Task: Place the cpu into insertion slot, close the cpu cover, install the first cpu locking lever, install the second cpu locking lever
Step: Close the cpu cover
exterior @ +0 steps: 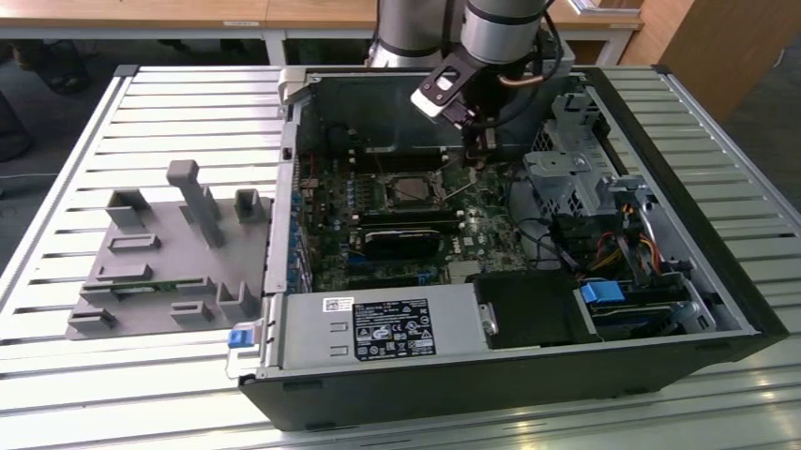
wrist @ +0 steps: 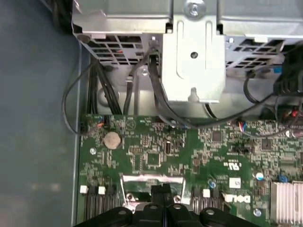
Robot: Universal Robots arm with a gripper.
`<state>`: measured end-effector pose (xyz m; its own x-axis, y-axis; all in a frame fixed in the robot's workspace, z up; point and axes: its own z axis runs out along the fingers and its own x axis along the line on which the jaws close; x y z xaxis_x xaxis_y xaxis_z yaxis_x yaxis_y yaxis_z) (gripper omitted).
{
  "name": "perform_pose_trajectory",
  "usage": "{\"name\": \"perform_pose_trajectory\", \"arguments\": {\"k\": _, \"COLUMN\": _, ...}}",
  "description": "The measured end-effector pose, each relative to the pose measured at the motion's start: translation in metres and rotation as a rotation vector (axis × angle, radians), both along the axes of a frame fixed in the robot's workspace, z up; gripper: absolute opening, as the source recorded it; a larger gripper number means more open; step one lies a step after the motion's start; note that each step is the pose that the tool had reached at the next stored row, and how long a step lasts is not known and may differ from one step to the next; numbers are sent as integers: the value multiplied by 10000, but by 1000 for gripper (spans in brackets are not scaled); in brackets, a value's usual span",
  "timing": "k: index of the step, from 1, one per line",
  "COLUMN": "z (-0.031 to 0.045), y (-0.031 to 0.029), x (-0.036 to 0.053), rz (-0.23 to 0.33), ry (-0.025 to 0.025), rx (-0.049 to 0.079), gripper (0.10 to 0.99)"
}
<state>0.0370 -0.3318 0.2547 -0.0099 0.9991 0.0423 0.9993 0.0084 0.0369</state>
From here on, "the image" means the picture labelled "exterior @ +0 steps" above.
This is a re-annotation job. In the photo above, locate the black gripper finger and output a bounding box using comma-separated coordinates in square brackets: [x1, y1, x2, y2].
[479, 128, 501, 163]
[463, 129, 485, 170]

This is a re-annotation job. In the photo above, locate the thin metal locking lever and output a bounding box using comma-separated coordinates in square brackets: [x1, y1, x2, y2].
[445, 179, 478, 202]

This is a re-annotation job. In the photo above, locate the square silver CPU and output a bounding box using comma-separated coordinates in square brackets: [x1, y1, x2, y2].
[390, 177, 431, 201]

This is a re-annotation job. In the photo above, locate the metal socket cover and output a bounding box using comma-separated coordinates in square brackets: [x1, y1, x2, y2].
[379, 173, 443, 207]

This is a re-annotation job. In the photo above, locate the CPU socket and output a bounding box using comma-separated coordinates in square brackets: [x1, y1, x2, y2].
[374, 172, 451, 211]

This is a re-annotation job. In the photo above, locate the metal disk bay cage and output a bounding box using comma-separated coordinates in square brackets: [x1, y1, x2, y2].
[522, 91, 646, 217]

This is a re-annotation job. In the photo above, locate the green motherboard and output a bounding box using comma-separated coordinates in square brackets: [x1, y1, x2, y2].
[292, 144, 533, 294]

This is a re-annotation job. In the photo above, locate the black graphics card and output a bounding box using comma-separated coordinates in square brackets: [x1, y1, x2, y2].
[359, 227, 443, 262]

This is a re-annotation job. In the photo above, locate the white paper stack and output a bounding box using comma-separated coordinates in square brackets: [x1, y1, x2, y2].
[566, 0, 646, 14]

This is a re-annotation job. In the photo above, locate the small silver heatsink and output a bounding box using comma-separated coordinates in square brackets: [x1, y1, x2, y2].
[447, 260, 485, 285]

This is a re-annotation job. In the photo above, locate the black plastic shroud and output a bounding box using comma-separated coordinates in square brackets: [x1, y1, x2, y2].
[466, 270, 600, 351]

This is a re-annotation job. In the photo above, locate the wooden cabinet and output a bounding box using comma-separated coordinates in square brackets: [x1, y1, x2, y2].
[618, 0, 801, 126]

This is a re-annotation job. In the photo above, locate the blue disk carrier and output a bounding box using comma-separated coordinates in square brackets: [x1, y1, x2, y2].
[578, 279, 628, 306]

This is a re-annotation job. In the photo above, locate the grey power supply unit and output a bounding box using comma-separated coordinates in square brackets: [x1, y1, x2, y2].
[274, 283, 495, 369]

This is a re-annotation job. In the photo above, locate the black open PC case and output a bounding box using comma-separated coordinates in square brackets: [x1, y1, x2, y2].
[236, 65, 790, 432]

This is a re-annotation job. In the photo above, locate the grey parts rack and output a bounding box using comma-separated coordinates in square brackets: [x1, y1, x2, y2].
[66, 158, 276, 341]

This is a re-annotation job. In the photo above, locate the green RAM stick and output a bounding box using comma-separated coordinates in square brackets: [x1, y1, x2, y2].
[110, 278, 208, 296]

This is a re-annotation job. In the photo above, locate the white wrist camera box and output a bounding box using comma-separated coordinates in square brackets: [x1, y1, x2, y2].
[410, 65, 478, 127]

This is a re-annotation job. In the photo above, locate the black cable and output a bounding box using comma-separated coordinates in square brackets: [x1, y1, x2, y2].
[511, 217, 590, 273]

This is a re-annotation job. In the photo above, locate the coloured wire bundle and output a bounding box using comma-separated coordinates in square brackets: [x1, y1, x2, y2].
[587, 232, 665, 278]

